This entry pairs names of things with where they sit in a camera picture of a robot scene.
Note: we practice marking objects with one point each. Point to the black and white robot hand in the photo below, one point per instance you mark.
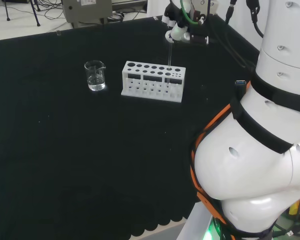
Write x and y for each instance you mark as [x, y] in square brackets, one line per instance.
[177, 30]

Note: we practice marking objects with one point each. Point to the clear glass rod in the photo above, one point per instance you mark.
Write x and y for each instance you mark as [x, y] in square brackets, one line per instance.
[169, 55]

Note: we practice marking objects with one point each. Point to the white test tube rack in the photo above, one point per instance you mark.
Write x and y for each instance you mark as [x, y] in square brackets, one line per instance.
[124, 82]

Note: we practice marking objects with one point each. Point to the grey equipment box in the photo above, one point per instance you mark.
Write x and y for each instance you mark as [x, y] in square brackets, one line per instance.
[87, 12]

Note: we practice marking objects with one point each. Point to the clear glass beaker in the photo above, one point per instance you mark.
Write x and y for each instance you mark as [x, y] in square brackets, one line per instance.
[95, 86]

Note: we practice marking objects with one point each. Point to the clear plastic cloth clip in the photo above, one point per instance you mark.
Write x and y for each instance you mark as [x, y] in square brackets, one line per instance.
[58, 32]

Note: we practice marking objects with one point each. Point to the thin black tripod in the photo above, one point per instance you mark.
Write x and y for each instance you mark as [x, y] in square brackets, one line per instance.
[35, 15]

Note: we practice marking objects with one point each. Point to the black bench cloth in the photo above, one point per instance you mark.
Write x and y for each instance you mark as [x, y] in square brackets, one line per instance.
[65, 150]

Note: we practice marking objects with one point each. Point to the yellow stop button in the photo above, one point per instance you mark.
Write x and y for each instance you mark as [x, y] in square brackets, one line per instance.
[296, 208]

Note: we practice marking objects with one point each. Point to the black wrist camera block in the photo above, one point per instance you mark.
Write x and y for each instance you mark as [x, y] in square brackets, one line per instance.
[198, 38]

